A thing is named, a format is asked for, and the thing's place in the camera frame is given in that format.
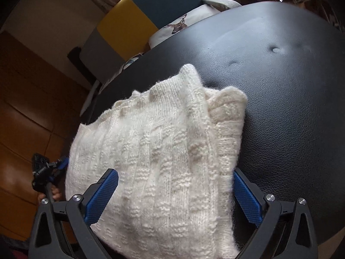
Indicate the geometric print pillow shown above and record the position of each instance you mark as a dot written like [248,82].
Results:
[130,60]

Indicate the deer print pillow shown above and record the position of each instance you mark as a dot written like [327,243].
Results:
[188,19]

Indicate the grey yellow blue sofa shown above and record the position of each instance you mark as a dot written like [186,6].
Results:
[126,13]

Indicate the cream knit sweater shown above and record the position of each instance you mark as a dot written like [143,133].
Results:
[151,153]

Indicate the person's left hand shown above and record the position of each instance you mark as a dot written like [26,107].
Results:
[56,193]

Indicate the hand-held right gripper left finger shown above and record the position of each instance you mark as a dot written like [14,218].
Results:
[102,197]

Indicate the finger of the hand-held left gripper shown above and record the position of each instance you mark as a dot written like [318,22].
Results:
[61,164]

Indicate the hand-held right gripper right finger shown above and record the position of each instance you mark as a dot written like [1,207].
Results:
[246,199]

